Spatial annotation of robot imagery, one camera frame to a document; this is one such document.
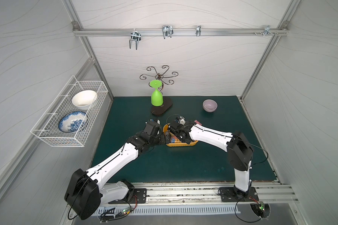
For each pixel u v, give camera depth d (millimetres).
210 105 1118
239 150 485
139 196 736
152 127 604
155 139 666
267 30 765
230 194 744
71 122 650
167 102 1158
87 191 385
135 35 782
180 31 801
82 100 765
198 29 721
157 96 889
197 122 899
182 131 624
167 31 759
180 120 788
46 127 566
